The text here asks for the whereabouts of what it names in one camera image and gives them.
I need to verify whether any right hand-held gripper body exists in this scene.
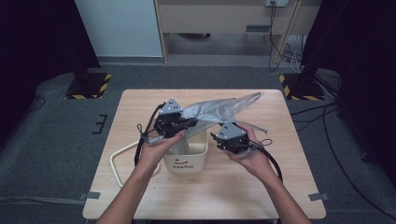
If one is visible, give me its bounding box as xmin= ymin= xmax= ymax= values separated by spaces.
xmin=217 ymin=121 xmax=254 ymax=156

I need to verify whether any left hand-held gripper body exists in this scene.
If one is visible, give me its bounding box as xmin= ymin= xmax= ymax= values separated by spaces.
xmin=153 ymin=97 xmax=189 ymax=139

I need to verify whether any grey plastic trash bag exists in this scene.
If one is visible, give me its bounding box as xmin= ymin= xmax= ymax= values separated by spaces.
xmin=169 ymin=91 xmax=269 ymax=155

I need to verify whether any white bin rim ring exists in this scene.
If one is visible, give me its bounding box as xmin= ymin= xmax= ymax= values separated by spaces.
xmin=108 ymin=140 xmax=162 ymax=189

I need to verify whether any person's left hand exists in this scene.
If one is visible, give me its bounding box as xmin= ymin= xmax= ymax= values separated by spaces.
xmin=136 ymin=130 xmax=188 ymax=175

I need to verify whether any person's right hand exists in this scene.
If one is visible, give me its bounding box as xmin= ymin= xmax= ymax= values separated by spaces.
xmin=224 ymin=122 xmax=276 ymax=185

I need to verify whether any black stand with striped base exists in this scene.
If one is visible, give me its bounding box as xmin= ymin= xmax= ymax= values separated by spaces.
xmin=278 ymin=72 xmax=327 ymax=102
xmin=64 ymin=72 xmax=113 ymax=101

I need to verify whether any light wooden desk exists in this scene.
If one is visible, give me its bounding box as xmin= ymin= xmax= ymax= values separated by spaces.
xmin=153 ymin=0 xmax=323 ymax=65

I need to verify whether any grey tape strip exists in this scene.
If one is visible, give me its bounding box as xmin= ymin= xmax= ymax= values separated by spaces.
xmin=78 ymin=191 xmax=102 ymax=201
xmin=307 ymin=192 xmax=330 ymax=202

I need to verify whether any grey desk label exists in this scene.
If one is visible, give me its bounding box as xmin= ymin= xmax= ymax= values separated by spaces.
xmin=245 ymin=24 xmax=272 ymax=34

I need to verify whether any grey power strip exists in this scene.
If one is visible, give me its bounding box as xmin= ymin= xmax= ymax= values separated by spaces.
xmin=264 ymin=0 xmax=290 ymax=7

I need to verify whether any dark curtain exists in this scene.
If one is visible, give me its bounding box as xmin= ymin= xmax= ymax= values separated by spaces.
xmin=0 ymin=0 xmax=101 ymax=145
xmin=300 ymin=0 xmax=396 ymax=185

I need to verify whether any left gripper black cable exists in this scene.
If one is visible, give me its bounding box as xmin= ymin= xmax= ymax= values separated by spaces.
xmin=134 ymin=102 xmax=166 ymax=168

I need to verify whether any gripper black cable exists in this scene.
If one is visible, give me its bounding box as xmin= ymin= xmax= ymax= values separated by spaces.
xmin=134 ymin=102 xmax=166 ymax=168
xmin=248 ymin=138 xmax=285 ymax=185

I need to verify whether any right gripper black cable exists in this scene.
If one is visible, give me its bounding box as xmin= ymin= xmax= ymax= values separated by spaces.
xmin=248 ymin=138 xmax=285 ymax=185

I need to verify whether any black hanging power cable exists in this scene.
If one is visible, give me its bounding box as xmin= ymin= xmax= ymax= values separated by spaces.
xmin=267 ymin=2 xmax=282 ymax=72

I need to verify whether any white cables bundle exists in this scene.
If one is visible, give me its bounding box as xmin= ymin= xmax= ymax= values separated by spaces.
xmin=289 ymin=35 xmax=304 ymax=75

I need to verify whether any long black floor cable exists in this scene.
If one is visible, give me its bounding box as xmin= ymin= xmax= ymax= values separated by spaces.
xmin=321 ymin=102 xmax=396 ymax=220

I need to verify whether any black floor cable loop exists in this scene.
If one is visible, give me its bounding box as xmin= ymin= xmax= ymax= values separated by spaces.
xmin=26 ymin=95 xmax=47 ymax=114

